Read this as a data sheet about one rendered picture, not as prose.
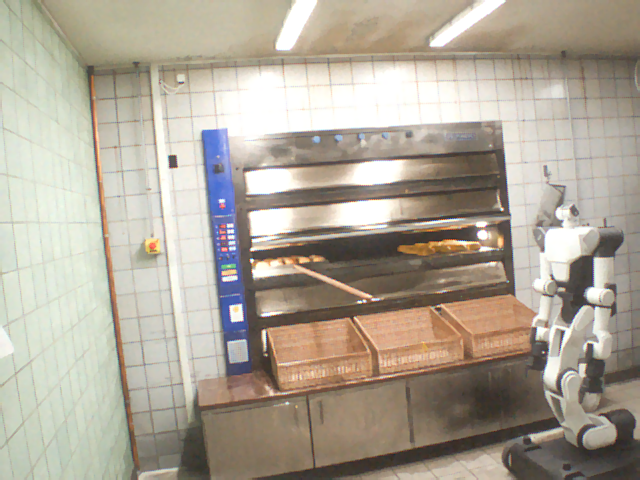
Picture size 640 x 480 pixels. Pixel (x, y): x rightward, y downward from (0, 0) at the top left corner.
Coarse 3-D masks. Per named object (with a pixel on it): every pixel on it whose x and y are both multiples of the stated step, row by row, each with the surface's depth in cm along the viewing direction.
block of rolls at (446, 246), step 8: (448, 240) 453; (400, 248) 450; (408, 248) 433; (416, 248) 416; (424, 248) 409; (432, 248) 401; (440, 248) 401; (448, 248) 401; (456, 248) 404; (464, 248) 404; (472, 248) 407; (480, 248) 408
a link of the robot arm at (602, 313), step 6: (588, 288) 257; (594, 288) 254; (600, 288) 251; (588, 294) 254; (594, 294) 250; (588, 300) 255; (594, 300) 251; (600, 306) 251; (606, 306) 250; (600, 312) 250; (606, 312) 249; (600, 318) 250; (606, 318) 249; (594, 324) 253; (600, 324) 250; (606, 324) 250
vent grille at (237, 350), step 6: (228, 342) 351; (234, 342) 352; (240, 342) 353; (228, 348) 351; (234, 348) 352; (240, 348) 353; (246, 348) 354; (234, 354) 353; (240, 354) 353; (246, 354) 354; (234, 360) 353; (240, 360) 353; (246, 360) 354
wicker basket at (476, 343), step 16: (448, 304) 382; (464, 304) 384; (480, 304) 386; (496, 304) 388; (512, 304) 389; (448, 320) 371; (480, 320) 384; (496, 320) 386; (512, 320) 387; (528, 320) 370; (464, 336) 349; (480, 336) 338; (496, 336) 340; (512, 336) 342; (528, 336) 370; (464, 352) 350; (480, 352) 338; (496, 352) 341
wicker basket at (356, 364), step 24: (288, 336) 358; (312, 336) 360; (336, 336) 363; (360, 336) 341; (288, 360) 354; (312, 360) 316; (336, 360) 318; (360, 360) 321; (288, 384) 314; (312, 384) 316
